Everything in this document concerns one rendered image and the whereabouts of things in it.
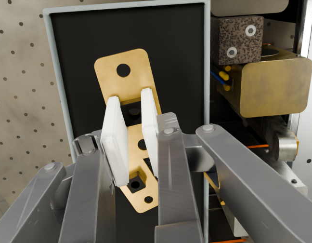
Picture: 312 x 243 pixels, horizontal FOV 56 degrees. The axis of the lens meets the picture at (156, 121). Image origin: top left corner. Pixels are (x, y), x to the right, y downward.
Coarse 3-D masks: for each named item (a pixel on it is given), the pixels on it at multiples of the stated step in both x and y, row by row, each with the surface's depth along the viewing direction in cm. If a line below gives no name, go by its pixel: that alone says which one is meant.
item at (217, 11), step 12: (216, 0) 32; (228, 0) 32; (240, 0) 33; (252, 0) 33; (264, 0) 33; (276, 0) 33; (288, 0) 33; (216, 12) 33; (228, 12) 33; (240, 12) 33; (252, 12) 33; (264, 12) 33; (276, 12) 33
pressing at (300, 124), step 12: (300, 0) 41; (300, 12) 42; (300, 24) 42; (300, 36) 42; (300, 48) 43; (288, 120) 48; (300, 120) 48; (300, 132) 49; (300, 144) 50; (300, 156) 51; (300, 168) 52
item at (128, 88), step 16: (96, 64) 20; (112, 64) 20; (128, 64) 20; (144, 64) 20; (112, 80) 21; (128, 80) 21; (144, 80) 21; (112, 96) 21; (128, 96) 21; (128, 112) 21; (160, 112) 22; (128, 128) 22
